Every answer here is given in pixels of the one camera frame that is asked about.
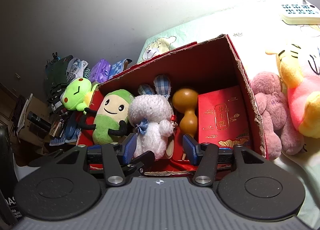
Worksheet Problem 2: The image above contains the red gift box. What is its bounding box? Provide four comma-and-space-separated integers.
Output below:
198, 86, 251, 149

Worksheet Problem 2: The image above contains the pile of dark clothes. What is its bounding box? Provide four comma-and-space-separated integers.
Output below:
44, 52, 90, 114

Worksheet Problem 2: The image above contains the pink bear plush toy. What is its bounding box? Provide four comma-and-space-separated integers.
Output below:
251, 72, 304, 160

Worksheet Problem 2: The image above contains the blue checkered cloth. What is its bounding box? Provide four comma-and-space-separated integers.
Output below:
108, 58, 132, 80

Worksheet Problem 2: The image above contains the purple pouch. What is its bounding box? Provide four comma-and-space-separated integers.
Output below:
89, 59, 111, 84

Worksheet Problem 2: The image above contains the brown wooden gourd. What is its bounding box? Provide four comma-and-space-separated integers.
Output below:
172, 88, 198, 137

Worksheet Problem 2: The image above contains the white bunny plush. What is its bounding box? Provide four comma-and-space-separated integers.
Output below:
128, 75, 174, 160

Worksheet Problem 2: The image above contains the green bean plush toy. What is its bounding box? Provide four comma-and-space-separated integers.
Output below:
79, 89, 135, 144

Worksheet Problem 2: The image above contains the white power strip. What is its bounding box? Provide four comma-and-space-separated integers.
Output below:
281, 2, 320, 25

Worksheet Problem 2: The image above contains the green frog plush toy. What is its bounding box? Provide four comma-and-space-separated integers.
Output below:
61, 78, 98, 114

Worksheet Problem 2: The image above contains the red cardboard box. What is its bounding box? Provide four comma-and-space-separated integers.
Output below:
90, 34, 266, 157

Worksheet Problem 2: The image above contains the green bear print blanket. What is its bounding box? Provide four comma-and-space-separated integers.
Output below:
137, 15, 319, 228

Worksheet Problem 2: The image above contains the yellow tiger plush toy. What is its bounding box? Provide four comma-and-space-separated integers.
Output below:
266, 44, 319, 138

